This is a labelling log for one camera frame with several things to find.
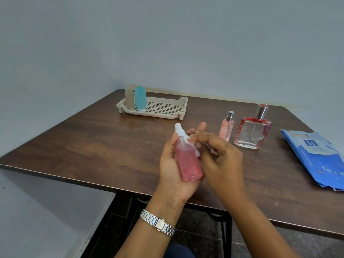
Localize person's right hand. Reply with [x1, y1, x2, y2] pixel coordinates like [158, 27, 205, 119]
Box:
[188, 132, 245, 203]

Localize person's left hand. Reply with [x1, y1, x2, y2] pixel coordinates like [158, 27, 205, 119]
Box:
[154, 121, 207, 205]

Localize pink liquid spray bottle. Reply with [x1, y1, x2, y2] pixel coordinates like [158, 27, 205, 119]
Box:
[174, 123, 204, 182]

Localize person's right forearm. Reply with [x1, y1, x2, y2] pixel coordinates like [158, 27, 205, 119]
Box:
[222, 191, 299, 258]

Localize person's left forearm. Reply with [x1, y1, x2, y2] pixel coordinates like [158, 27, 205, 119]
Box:
[115, 191, 188, 258]

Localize small pink perfume bottle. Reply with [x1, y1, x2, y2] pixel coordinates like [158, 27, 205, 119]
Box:
[218, 111, 235, 142]

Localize beige perforated plastic tray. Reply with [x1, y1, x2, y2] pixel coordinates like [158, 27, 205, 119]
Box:
[116, 96, 188, 121]

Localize square red glass perfume bottle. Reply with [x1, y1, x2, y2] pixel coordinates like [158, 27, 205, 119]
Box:
[233, 104, 272, 150]

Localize teal travel bottle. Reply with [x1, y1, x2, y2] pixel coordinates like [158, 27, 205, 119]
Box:
[134, 86, 147, 109]

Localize beige travel bottle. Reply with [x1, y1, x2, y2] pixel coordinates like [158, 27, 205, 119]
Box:
[124, 87, 136, 110]

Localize silver metal wristwatch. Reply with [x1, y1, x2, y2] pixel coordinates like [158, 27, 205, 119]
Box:
[139, 208, 176, 237]

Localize person's blue trousers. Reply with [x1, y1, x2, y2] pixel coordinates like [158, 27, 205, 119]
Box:
[163, 243, 196, 258]

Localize blue wet wipes packet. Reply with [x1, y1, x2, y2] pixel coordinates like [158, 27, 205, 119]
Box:
[281, 129, 344, 191]

